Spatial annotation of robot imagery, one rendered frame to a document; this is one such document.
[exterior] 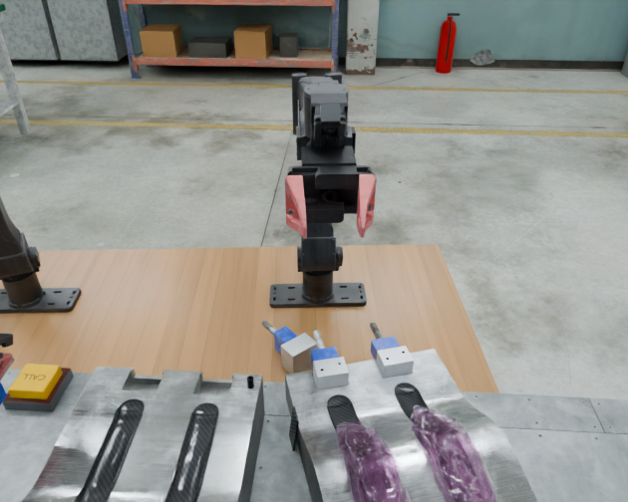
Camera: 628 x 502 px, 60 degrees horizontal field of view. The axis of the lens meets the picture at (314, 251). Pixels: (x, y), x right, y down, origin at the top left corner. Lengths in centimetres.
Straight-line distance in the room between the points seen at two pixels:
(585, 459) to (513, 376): 128
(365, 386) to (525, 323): 164
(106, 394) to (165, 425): 11
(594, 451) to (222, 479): 55
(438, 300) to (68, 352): 73
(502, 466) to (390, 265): 60
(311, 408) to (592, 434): 44
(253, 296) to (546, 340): 153
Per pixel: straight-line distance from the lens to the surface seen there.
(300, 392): 87
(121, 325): 114
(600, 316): 264
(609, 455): 97
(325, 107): 64
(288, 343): 96
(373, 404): 86
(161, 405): 84
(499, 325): 242
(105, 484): 79
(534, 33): 629
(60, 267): 136
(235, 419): 80
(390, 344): 94
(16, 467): 96
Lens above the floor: 150
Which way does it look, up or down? 33 degrees down
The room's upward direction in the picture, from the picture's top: straight up
